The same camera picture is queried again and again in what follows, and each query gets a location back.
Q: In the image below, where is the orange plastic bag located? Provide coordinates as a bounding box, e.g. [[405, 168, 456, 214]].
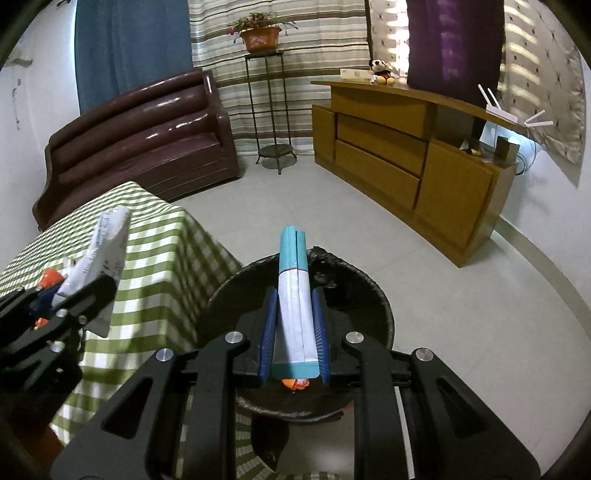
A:
[[281, 379, 310, 392]]

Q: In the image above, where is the white pouch wrapper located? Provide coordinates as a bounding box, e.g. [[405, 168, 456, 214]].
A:
[[51, 206, 131, 338]]

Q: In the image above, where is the black lined trash bin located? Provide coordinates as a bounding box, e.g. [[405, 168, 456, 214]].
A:
[[197, 247, 394, 422]]

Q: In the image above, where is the red crumpled plastic bag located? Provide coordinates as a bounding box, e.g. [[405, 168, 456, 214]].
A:
[[36, 269, 64, 290]]

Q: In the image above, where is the green checkered tablecloth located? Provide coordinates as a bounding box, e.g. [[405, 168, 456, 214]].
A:
[[1, 182, 238, 441]]

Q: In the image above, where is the brown wooden sideboard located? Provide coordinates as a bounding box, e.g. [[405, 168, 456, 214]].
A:
[[311, 81, 529, 267]]

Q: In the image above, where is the dark brown leather sofa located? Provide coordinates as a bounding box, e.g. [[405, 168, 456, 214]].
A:
[[32, 68, 240, 231]]

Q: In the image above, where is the striped beige curtain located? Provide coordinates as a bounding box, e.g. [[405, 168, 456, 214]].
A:
[[188, 0, 370, 157]]

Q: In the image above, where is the white box on sideboard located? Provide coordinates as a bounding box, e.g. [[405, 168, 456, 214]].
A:
[[339, 68, 374, 83]]

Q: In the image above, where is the mickey mouse plush toy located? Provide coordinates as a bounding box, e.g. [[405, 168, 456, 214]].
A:
[[369, 59, 399, 86]]

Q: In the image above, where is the black metal plant stand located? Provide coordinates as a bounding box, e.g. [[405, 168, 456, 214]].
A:
[[245, 49, 297, 175]]

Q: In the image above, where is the blue curtain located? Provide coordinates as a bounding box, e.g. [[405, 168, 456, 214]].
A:
[[74, 0, 192, 114]]

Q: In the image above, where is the white wifi router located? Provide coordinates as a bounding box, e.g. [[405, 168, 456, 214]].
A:
[[476, 84, 555, 129]]

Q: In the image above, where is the potted plant orange pot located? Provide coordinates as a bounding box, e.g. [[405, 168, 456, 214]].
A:
[[228, 12, 297, 54]]

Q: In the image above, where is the dark purple curtain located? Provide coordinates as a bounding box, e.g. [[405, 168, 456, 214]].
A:
[[407, 0, 505, 108]]

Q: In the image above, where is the patterned white sheer curtain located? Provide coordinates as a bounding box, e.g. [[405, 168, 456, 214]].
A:
[[366, 1, 587, 168]]

